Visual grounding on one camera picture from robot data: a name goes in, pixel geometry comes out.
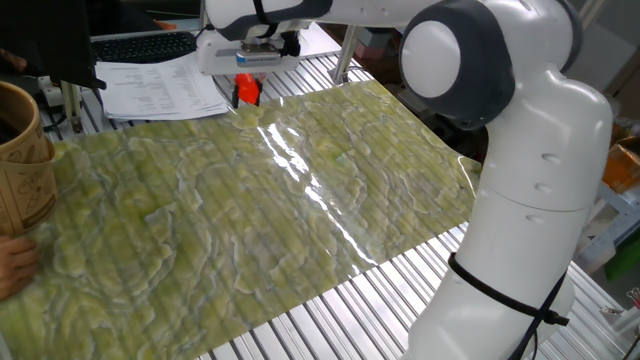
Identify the printed brown paper bucket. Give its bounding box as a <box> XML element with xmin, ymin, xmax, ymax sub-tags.
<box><xmin>0</xmin><ymin>142</ymin><xmax>59</xmax><ymax>238</ymax></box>

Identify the stack of printed papers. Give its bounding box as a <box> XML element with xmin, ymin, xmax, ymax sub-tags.
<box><xmin>94</xmin><ymin>50</ymin><xmax>231</xmax><ymax>123</ymax></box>

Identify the orange toy carrot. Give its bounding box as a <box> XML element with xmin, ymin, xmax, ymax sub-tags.
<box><xmin>234</xmin><ymin>72</ymin><xmax>263</xmax><ymax>108</ymax></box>

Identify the black computer keyboard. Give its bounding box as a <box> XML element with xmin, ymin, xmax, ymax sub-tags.
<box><xmin>91</xmin><ymin>30</ymin><xmax>199</xmax><ymax>65</ymax></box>

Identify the person's bare hand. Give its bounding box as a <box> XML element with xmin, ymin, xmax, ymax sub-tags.
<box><xmin>0</xmin><ymin>235</ymin><xmax>42</xmax><ymax>302</ymax></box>

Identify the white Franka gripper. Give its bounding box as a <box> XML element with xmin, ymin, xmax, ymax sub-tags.
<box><xmin>195</xmin><ymin>27</ymin><xmax>301</xmax><ymax>110</ymax></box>

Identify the aluminium frame post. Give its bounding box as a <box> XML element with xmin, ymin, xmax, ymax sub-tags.
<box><xmin>329</xmin><ymin>24</ymin><xmax>364</xmax><ymax>86</ymax></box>

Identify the large black cloth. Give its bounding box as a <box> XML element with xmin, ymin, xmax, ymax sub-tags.
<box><xmin>0</xmin><ymin>0</ymin><xmax>108</xmax><ymax>91</ymax></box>

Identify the green marble pattern mat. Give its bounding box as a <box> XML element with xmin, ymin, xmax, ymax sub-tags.
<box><xmin>0</xmin><ymin>79</ymin><xmax>484</xmax><ymax>360</ymax></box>

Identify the green box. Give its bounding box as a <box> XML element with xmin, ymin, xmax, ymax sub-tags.
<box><xmin>603</xmin><ymin>238</ymin><xmax>640</xmax><ymax>282</ymax></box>

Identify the short aluminium profile post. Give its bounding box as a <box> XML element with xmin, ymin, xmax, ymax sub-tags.
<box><xmin>59</xmin><ymin>79</ymin><xmax>85</xmax><ymax>135</ymax></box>

